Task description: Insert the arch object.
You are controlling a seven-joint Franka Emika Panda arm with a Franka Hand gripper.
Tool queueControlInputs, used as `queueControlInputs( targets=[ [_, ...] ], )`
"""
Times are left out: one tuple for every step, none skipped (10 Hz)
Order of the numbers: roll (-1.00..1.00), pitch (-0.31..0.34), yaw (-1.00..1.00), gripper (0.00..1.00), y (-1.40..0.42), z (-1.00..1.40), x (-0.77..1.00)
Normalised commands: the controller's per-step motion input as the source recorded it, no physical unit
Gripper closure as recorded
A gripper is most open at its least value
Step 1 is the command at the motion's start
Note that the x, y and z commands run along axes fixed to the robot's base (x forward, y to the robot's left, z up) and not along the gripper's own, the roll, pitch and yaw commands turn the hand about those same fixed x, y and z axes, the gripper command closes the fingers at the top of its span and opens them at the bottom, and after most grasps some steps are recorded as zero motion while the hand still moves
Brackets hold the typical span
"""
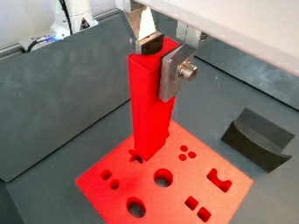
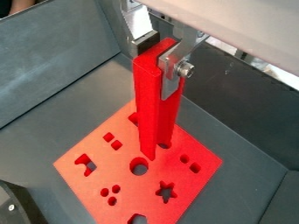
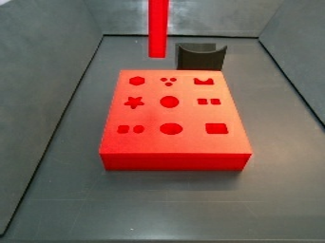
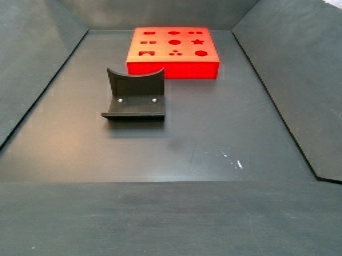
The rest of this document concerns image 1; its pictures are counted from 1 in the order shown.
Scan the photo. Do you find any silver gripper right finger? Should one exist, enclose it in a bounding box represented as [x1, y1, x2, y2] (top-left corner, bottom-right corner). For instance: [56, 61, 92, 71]
[159, 23, 211, 102]

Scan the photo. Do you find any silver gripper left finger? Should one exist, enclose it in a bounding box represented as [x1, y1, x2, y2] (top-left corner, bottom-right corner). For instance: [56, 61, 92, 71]
[126, 6, 164, 55]

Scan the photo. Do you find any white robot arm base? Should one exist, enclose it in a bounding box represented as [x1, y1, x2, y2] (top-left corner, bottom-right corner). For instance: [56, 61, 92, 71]
[51, 0, 99, 39]

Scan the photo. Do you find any black curved holder block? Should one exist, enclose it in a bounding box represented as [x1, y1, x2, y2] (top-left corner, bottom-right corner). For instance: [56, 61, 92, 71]
[220, 108, 295, 173]

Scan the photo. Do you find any red shape-sorting board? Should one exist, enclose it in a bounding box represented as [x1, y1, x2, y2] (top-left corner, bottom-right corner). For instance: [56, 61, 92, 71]
[76, 122, 254, 224]

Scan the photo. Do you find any black cable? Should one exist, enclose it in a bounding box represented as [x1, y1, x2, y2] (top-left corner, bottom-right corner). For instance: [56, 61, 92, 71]
[23, 37, 44, 53]

